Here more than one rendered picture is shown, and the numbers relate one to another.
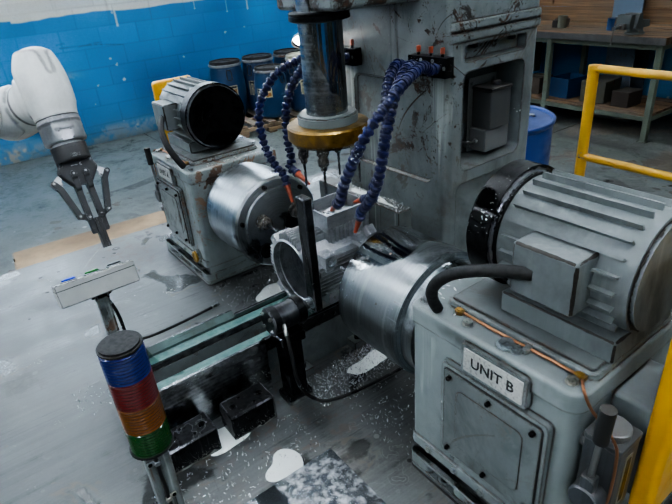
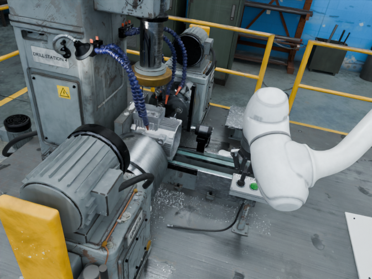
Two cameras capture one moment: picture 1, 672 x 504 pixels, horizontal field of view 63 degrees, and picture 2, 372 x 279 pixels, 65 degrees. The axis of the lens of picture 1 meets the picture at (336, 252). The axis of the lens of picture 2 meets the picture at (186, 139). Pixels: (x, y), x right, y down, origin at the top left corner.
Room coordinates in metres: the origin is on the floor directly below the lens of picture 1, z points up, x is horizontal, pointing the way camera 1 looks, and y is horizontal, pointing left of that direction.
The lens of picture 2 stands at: (1.85, 0.94, 1.81)
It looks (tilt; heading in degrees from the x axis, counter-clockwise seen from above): 35 degrees down; 226
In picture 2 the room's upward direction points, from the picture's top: 7 degrees clockwise
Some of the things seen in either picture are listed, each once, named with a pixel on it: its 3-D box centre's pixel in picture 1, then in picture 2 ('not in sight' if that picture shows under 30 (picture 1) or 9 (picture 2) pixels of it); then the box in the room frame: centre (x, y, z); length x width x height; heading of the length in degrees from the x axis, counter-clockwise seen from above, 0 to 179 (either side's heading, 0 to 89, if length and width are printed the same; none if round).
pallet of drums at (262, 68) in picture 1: (268, 90); not in sight; (6.43, 0.61, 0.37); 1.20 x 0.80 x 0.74; 118
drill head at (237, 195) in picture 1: (251, 206); (124, 180); (1.44, 0.23, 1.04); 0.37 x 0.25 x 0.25; 35
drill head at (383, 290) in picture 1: (425, 305); (176, 101); (0.88, -0.16, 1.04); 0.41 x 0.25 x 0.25; 35
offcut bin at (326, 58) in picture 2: not in sight; (329, 48); (-3.53, -1.23, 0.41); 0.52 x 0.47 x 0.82; 123
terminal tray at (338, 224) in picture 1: (335, 216); (149, 117); (1.17, -0.01, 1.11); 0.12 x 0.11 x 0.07; 125
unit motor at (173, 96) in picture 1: (192, 150); (91, 218); (1.65, 0.41, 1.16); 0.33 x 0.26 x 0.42; 35
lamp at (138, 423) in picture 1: (141, 409); not in sight; (0.59, 0.30, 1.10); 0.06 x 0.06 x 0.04
